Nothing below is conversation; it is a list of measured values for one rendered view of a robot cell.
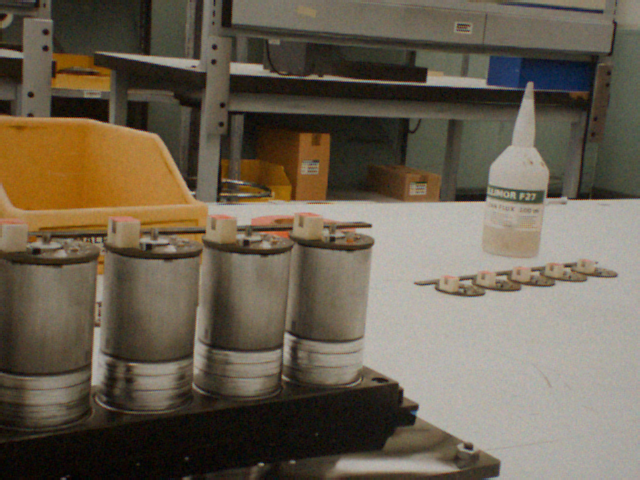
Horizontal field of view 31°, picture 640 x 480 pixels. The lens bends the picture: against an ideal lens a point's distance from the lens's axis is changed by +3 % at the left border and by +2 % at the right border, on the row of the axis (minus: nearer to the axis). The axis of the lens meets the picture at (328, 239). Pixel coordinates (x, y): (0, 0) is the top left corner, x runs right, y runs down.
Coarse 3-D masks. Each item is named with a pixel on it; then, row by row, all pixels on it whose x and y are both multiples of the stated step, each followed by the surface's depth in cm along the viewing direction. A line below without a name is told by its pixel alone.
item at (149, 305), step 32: (128, 256) 28; (192, 256) 29; (128, 288) 28; (160, 288) 28; (192, 288) 29; (128, 320) 28; (160, 320) 28; (192, 320) 29; (128, 352) 28; (160, 352) 28; (192, 352) 30; (96, 384) 29; (128, 384) 29; (160, 384) 29
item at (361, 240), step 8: (344, 232) 33; (352, 232) 33; (296, 240) 32; (304, 240) 31; (312, 240) 31; (320, 240) 31; (328, 240) 31; (336, 240) 31; (344, 240) 32; (360, 240) 32; (368, 240) 32; (336, 248) 31; (344, 248) 31; (352, 248) 31
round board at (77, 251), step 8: (40, 240) 28; (56, 240) 28; (64, 240) 28; (72, 240) 29; (32, 248) 27; (40, 248) 27; (64, 248) 28; (72, 248) 27; (80, 248) 28; (88, 248) 28; (96, 248) 28; (0, 256) 27; (8, 256) 26; (16, 256) 26; (24, 256) 26; (32, 256) 26; (40, 256) 26; (48, 256) 27; (56, 256) 27; (72, 256) 27; (80, 256) 27; (88, 256) 27; (96, 256) 27
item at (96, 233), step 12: (144, 228) 31; (168, 228) 31; (180, 228) 31; (192, 228) 32; (204, 228) 32; (240, 228) 32; (264, 228) 33; (276, 228) 33; (288, 228) 33; (336, 228) 34; (348, 228) 34
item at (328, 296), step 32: (320, 256) 31; (352, 256) 31; (320, 288) 31; (352, 288) 32; (288, 320) 32; (320, 320) 31; (352, 320) 32; (288, 352) 32; (320, 352) 32; (352, 352) 32; (320, 384) 32; (352, 384) 32
